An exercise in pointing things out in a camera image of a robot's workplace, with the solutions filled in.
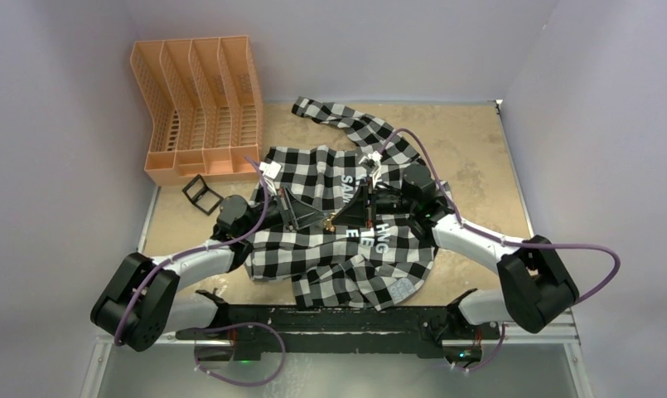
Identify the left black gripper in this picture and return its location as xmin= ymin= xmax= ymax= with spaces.
xmin=239 ymin=187 xmax=329 ymax=237

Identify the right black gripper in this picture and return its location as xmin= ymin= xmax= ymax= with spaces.
xmin=333 ymin=177 xmax=417 ymax=228

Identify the gold glitter brooch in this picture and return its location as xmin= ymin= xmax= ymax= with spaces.
xmin=323 ymin=217 xmax=336 ymax=232

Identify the black white plaid shirt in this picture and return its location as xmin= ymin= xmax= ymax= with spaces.
xmin=244 ymin=97 xmax=437 ymax=310

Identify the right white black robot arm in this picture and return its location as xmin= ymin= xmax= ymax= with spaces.
xmin=329 ymin=165 xmax=580 ymax=337

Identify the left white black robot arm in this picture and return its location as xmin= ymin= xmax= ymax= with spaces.
xmin=89 ymin=187 xmax=331 ymax=352

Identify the orange plastic file organizer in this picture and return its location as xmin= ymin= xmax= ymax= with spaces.
xmin=129 ymin=36 xmax=264 ymax=187

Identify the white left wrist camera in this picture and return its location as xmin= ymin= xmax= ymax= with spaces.
xmin=259 ymin=162 xmax=283 ymax=180

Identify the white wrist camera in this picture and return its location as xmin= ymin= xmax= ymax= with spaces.
xmin=259 ymin=162 xmax=283 ymax=180
xmin=358 ymin=151 xmax=382 ymax=173

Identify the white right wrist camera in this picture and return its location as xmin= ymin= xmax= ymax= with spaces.
xmin=358 ymin=151 xmax=382 ymax=173

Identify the small black frame stand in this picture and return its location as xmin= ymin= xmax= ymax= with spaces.
xmin=181 ymin=174 xmax=224 ymax=216

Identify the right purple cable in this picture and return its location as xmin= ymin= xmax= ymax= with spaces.
xmin=374 ymin=128 xmax=622 ymax=375

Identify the black aluminium mounting rail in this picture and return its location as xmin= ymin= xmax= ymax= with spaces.
xmin=95 ymin=304 xmax=580 ymax=364

